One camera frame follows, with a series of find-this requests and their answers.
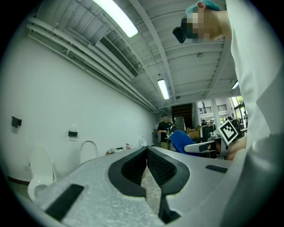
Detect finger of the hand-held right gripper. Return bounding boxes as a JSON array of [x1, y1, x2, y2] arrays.
[[184, 140, 217, 154]]

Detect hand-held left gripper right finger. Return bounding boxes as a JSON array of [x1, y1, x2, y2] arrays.
[[146, 145, 233, 227]]

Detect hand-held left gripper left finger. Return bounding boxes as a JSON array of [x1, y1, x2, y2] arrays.
[[35, 146, 165, 227]]

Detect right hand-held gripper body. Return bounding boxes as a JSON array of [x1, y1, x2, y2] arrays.
[[208, 120, 241, 159]]

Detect blue cloth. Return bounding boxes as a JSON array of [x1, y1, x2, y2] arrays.
[[170, 130, 195, 154]]

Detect person's right forearm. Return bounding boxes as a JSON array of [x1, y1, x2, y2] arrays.
[[226, 135, 248, 161]]

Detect cardboard box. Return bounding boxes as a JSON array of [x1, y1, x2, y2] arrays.
[[185, 125, 203, 138]]

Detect white column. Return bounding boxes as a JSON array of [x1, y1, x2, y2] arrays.
[[210, 98, 222, 132]]

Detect black balcony railing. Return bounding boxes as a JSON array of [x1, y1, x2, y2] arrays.
[[198, 104, 227, 115]]

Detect dark wooden staircase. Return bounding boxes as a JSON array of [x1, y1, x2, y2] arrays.
[[171, 102, 194, 132]]

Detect person's white shirt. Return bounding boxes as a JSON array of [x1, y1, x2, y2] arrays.
[[221, 0, 284, 227]]

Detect person's head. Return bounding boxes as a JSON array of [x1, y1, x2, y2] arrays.
[[181, 1, 233, 43]]

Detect ceiling air vent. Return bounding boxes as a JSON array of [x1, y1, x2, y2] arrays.
[[95, 36, 139, 78]]

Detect teal head cap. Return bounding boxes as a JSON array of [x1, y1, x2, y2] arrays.
[[185, 0, 222, 13]]

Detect white ceiling pipes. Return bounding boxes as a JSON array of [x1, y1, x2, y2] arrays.
[[26, 16, 159, 113]]

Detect black head-worn camera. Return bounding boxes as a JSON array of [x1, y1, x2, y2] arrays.
[[172, 26, 187, 44]]

